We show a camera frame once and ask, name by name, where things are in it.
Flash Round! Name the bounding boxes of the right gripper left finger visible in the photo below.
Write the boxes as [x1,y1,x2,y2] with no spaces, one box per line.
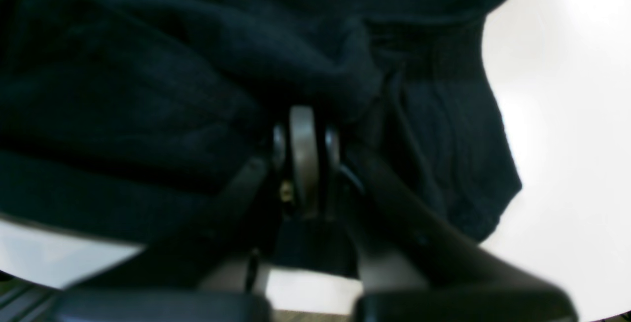
[49,106,318,322]

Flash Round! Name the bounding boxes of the black graphic t-shirt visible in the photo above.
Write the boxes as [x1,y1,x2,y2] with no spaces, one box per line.
[0,0,521,243]

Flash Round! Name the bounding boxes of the white bin corner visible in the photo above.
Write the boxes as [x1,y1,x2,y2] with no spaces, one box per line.
[0,217,144,288]

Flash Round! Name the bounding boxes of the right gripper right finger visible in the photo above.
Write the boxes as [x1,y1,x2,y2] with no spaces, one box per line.
[323,126,578,322]

